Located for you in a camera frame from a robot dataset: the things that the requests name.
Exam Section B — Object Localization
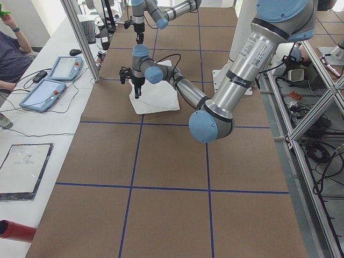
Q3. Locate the seated person in dark shirt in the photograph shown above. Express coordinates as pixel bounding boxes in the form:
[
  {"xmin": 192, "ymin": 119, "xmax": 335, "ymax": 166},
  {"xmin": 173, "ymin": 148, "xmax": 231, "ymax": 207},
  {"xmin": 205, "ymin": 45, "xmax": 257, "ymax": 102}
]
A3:
[{"xmin": 1, "ymin": 14, "xmax": 33, "ymax": 91}]

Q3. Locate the black keyboard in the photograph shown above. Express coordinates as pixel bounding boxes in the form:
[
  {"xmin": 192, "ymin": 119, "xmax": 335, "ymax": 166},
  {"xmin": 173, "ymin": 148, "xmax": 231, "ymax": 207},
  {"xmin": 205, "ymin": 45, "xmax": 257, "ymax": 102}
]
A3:
[{"xmin": 80, "ymin": 20, "xmax": 96, "ymax": 44}]

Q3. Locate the silver foil framed sheet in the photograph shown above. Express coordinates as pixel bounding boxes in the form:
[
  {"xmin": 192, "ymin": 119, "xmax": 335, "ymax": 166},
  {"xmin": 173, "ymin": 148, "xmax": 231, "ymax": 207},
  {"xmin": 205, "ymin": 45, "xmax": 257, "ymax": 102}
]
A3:
[{"xmin": 1, "ymin": 143, "xmax": 53, "ymax": 202}]

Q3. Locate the aluminium frame post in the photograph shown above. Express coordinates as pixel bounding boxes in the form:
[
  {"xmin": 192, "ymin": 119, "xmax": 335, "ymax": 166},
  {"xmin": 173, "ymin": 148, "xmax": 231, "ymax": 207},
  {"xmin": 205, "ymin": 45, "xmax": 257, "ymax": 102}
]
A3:
[{"xmin": 60, "ymin": 0, "xmax": 101, "ymax": 82}]

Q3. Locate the black computer mouse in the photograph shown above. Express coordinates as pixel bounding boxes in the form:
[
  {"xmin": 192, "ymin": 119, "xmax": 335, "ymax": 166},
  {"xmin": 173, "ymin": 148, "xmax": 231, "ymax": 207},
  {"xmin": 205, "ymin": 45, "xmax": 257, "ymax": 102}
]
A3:
[{"xmin": 69, "ymin": 49, "xmax": 82, "ymax": 56}]

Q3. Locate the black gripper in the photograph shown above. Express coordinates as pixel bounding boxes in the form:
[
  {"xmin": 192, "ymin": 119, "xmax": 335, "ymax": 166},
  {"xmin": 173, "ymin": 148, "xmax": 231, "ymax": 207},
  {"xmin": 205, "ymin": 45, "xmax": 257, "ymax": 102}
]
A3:
[
  {"xmin": 131, "ymin": 75, "xmax": 145, "ymax": 99},
  {"xmin": 134, "ymin": 23, "xmax": 145, "ymax": 45}
]

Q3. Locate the white long sleeve printed shirt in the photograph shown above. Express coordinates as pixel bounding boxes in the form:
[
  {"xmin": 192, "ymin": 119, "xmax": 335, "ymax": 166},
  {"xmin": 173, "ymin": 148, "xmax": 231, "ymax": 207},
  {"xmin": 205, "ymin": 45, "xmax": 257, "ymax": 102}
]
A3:
[{"xmin": 129, "ymin": 65, "xmax": 180, "ymax": 114}]

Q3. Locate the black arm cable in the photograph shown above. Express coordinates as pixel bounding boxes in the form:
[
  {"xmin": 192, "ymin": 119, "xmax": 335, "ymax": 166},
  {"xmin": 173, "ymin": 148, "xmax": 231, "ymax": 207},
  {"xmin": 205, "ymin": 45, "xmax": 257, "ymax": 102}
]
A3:
[{"xmin": 153, "ymin": 53, "xmax": 182, "ymax": 73}]

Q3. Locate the lower blue teach pendant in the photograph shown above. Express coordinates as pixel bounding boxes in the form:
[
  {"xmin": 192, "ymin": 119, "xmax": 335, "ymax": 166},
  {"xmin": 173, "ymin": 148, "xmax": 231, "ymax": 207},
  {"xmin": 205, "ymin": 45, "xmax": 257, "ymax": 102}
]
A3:
[{"xmin": 19, "ymin": 79, "xmax": 66, "ymax": 112}]

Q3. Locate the blue teach pendant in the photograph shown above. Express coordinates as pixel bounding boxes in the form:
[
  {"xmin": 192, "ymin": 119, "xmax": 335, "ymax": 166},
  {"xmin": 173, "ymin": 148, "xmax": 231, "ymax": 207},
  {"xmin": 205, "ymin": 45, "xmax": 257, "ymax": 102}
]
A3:
[
  {"xmin": 19, "ymin": 79, "xmax": 66, "ymax": 112},
  {"xmin": 48, "ymin": 56, "xmax": 83, "ymax": 81}
]

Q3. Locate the black power adapter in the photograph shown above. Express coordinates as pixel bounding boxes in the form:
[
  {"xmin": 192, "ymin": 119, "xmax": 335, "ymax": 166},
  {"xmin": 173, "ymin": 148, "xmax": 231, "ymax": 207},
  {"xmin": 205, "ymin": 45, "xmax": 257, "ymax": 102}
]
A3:
[{"xmin": 32, "ymin": 70, "xmax": 48, "ymax": 83}]

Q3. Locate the orange clamp part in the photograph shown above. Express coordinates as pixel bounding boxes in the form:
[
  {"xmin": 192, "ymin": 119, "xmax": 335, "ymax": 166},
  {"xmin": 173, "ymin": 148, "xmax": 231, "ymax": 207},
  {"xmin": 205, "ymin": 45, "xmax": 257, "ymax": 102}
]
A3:
[{"xmin": 289, "ymin": 91, "xmax": 303, "ymax": 101}]

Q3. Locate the black monitor stand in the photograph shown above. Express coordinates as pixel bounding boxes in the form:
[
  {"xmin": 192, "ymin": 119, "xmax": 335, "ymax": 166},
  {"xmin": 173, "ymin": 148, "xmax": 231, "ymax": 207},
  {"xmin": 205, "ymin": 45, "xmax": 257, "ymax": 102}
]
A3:
[{"xmin": 102, "ymin": 0, "xmax": 116, "ymax": 34}]

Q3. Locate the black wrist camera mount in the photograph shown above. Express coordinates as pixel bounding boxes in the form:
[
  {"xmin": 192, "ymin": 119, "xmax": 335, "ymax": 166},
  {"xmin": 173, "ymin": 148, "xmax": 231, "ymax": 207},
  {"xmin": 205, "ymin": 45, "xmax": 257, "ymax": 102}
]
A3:
[
  {"xmin": 119, "ymin": 66, "xmax": 132, "ymax": 84},
  {"xmin": 124, "ymin": 20, "xmax": 134, "ymax": 29}
]

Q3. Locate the red cylinder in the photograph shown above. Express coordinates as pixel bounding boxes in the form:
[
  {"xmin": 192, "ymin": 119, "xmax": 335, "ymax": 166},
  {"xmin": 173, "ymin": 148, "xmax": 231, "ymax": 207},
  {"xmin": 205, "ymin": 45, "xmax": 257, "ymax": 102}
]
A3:
[{"xmin": 1, "ymin": 220, "xmax": 37, "ymax": 243}]

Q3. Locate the upper orange black connector box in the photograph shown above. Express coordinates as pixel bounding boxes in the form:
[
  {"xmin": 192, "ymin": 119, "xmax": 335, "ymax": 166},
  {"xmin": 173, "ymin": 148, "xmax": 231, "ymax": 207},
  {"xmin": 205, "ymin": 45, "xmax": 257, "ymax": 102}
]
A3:
[{"xmin": 97, "ymin": 52, "xmax": 106, "ymax": 62}]

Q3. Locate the upper blue teach pendant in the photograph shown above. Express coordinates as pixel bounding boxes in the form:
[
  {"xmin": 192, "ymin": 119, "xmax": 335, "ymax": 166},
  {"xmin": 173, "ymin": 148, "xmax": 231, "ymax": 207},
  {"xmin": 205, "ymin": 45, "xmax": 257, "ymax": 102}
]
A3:
[{"xmin": 48, "ymin": 56, "xmax": 83, "ymax": 81}]

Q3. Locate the aluminium lattice frame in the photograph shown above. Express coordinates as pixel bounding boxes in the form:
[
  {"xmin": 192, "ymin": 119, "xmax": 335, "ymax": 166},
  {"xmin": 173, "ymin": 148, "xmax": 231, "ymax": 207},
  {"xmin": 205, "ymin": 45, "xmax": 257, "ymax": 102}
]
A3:
[{"xmin": 257, "ymin": 0, "xmax": 344, "ymax": 258}]

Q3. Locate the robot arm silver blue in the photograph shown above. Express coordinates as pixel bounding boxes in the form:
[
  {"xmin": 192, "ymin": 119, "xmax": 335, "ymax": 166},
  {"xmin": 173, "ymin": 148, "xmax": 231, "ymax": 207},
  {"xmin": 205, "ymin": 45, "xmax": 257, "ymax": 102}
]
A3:
[
  {"xmin": 131, "ymin": 1, "xmax": 318, "ymax": 142},
  {"xmin": 131, "ymin": 0, "xmax": 202, "ymax": 44}
]

